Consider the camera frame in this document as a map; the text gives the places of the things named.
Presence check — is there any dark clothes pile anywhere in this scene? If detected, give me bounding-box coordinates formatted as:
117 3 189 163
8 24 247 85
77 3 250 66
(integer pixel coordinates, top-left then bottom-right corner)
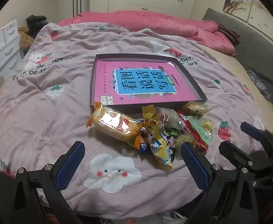
26 15 48 38

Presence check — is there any dark green snack packet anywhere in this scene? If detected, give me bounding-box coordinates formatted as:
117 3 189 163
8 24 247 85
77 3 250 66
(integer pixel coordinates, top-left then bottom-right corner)
167 128 186 145

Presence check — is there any dark patterned cloth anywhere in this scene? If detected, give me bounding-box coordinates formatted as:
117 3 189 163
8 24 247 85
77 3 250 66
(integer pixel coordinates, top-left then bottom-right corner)
247 69 272 101

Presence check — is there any white drawer cabinet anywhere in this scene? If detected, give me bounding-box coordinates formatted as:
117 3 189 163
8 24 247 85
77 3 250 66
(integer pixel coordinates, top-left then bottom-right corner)
0 20 25 77

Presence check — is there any red snack packet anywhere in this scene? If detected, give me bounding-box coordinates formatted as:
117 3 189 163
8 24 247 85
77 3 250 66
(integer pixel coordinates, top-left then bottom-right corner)
177 112 209 150

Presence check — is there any orange wafer roll packet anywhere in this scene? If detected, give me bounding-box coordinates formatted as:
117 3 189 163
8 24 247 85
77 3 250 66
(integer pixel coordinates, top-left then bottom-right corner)
87 101 141 148

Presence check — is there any dark cardboard box tray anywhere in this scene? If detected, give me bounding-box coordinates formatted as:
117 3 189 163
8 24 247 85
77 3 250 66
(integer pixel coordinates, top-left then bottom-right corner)
89 54 208 115

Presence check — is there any pink quilt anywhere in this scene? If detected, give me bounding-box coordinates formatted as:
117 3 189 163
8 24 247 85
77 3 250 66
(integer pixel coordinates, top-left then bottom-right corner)
57 10 236 56

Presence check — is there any striped dark pillow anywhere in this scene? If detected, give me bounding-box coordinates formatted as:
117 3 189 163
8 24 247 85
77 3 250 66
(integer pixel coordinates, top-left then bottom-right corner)
217 23 241 47

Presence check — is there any clear biscuit packet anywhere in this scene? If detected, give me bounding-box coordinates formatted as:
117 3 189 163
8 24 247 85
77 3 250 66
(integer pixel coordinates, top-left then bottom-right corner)
182 101 213 117

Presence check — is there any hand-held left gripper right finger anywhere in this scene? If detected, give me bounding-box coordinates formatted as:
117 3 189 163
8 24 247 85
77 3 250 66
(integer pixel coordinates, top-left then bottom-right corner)
181 142 259 217

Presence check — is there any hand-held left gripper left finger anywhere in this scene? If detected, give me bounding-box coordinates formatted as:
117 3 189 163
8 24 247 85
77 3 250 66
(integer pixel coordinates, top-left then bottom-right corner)
14 141 86 215

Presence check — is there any brown plush toy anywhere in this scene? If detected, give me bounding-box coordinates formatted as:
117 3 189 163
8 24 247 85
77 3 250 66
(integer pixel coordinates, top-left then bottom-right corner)
18 27 34 50

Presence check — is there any grey padded headboard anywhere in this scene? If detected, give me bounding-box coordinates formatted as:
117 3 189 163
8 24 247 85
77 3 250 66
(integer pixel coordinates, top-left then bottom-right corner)
203 8 273 103

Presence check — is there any pink book with blue label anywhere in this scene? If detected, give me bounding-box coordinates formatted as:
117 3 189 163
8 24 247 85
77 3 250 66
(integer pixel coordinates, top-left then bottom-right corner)
94 59 199 105

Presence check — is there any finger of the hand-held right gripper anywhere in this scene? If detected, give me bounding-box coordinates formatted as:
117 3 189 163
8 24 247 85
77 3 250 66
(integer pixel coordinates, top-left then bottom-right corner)
240 121 273 150
219 141 255 171

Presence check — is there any green clear yellow cake packet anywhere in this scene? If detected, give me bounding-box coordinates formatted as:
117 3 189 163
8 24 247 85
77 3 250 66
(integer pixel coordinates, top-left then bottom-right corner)
188 117 214 148

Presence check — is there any beige bed sheet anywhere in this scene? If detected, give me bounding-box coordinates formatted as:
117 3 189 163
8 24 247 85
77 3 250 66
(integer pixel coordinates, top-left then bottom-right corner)
197 44 273 126

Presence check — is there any yellow cartoon snack packet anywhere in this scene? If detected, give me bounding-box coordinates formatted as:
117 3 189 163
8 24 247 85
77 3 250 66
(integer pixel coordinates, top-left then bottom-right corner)
141 105 174 171

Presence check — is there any tree wall painting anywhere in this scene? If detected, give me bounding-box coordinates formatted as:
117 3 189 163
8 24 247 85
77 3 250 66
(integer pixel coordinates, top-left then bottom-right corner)
223 0 273 45

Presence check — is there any lilac strawberry printed blanket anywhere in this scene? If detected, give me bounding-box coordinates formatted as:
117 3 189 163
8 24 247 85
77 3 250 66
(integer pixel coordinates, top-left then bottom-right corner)
0 22 273 215

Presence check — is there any blue cookie packet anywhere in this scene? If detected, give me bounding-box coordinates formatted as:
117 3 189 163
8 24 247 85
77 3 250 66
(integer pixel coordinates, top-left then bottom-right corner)
138 119 151 153

